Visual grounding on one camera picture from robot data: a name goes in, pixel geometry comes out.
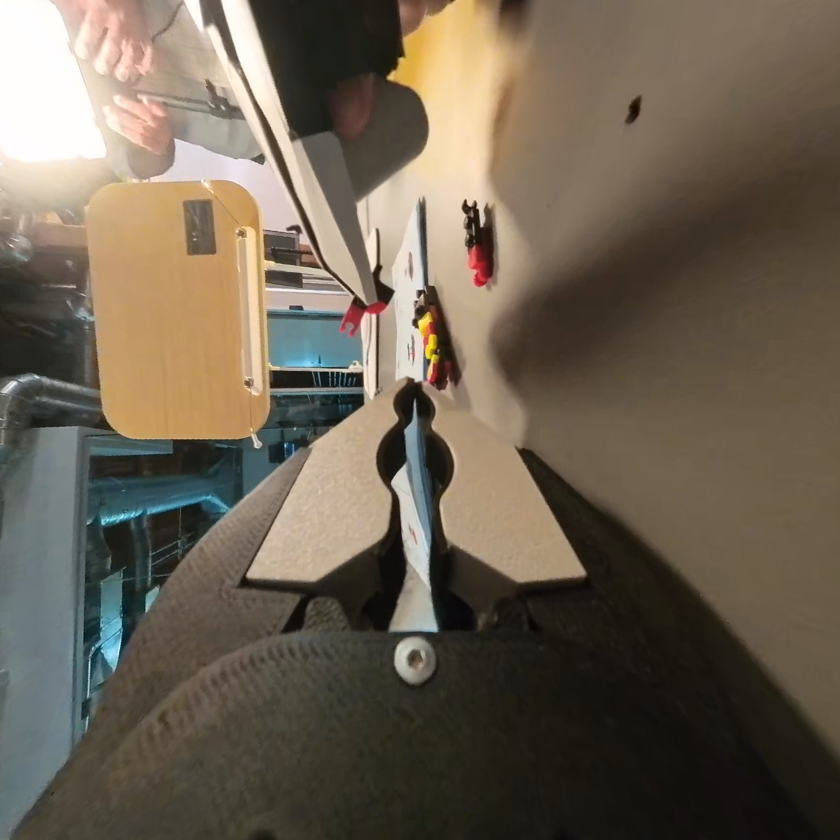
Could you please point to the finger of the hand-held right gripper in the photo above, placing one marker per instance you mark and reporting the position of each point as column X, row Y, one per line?
column 334, row 210
column 236, row 85

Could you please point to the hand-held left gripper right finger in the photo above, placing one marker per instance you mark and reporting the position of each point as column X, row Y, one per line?
column 505, row 518

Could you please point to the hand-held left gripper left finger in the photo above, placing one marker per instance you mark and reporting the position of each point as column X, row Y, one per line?
column 321, row 518

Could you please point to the thin red black lego piece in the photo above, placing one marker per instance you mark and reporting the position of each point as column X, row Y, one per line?
column 351, row 321

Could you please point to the red black lego clip assembly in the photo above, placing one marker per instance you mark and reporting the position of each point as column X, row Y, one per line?
column 480, row 259

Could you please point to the long black red yellow lego assembly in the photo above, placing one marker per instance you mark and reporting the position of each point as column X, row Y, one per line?
column 430, row 328

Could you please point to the person's right hand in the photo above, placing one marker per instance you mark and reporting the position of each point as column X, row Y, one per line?
column 355, row 108

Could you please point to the metal storage shelves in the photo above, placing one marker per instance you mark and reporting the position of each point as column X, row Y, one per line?
column 308, row 282

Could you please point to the open instruction booklet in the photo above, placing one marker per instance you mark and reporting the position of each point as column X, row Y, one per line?
column 410, row 262

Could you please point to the yellow box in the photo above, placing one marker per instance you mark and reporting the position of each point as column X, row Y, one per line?
column 453, row 39

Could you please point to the silver ventilation duct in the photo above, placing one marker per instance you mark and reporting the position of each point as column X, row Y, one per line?
column 39, row 407

